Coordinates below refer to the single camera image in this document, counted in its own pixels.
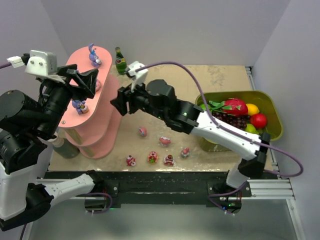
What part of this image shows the purple bunny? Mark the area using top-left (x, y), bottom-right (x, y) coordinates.
top-left (95, 79), bottom-right (102, 92)

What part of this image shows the purple bunny figure toy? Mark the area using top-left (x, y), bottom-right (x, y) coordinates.
top-left (88, 43), bottom-right (102, 68)

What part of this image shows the small purple bunny cupcake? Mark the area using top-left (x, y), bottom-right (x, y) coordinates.
top-left (71, 100), bottom-right (89, 115)

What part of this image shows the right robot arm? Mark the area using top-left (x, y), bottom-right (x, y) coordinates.
top-left (110, 79), bottom-right (270, 189)

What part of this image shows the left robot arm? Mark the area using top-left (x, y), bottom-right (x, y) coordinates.
top-left (0, 64), bottom-right (103, 231)

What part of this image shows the pink tiered shelf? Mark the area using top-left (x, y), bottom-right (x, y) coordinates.
top-left (59, 46), bottom-right (122, 159)

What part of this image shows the pink egg shaped toy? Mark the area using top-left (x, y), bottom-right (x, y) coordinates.
top-left (138, 126), bottom-right (148, 137)

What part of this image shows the green glass bottle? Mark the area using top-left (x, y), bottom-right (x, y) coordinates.
top-left (115, 47), bottom-right (127, 75)

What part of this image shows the pink white cake toy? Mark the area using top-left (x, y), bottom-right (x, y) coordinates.
top-left (159, 136), bottom-right (171, 147)

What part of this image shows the red white cake toy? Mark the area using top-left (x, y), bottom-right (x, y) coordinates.
top-left (126, 155), bottom-right (136, 167)

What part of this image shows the pink round cake toy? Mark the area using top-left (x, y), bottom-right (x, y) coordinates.
top-left (147, 151), bottom-right (159, 164)

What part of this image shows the green soap dispenser bottle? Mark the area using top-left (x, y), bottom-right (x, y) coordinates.
top-left (51, 135), bottom-right (80, 159)

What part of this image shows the strawberry cake toy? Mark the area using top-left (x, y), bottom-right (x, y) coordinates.
top-left (163, 154), bottom-right (175, 167)

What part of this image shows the pink bunny figure toy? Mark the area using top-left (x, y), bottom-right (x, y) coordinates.
top-left (180, 147), bottom-right (190, 158)

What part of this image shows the pink dragon fruit toy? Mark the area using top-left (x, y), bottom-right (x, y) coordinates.
top-left (209, 98), bottom-right (249, 117)

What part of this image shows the purple grape bunch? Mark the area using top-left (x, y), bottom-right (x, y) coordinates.
top-left (211, 111), bottom-right (250, 130)

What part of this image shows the yellow lemon toy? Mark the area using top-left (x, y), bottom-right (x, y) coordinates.
top-left (246, 103), bottom-right (260, 116)

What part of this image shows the green pear toy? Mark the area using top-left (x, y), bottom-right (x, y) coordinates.
top-left (244, 123), bottom-right (260, 135)

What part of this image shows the red apple toy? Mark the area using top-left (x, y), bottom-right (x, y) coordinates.
top-left (250, 113), bottom-right (268, 129)

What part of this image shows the olive green plastic bin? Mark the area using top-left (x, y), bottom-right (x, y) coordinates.
top-left (197, 90), bottom-right (283, 152)

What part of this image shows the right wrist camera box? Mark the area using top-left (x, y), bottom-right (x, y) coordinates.
top-left (125, 61), bottom-right (148, 93)

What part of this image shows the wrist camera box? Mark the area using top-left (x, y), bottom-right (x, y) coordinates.
top-left (125, 61), bottom-right (148, 93)
top-left (24, 50), bottom-right (65, 84)

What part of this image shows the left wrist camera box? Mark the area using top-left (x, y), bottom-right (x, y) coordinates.
top-left (24, 50), bottom-right (65, 84)

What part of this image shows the black base frame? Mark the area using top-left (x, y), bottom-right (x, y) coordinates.
top-left (37, 170), bottom-right (252, 213)

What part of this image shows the aluminium rail frame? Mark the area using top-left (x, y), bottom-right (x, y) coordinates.
top-left (245, 66), bottom-right (296, 201)

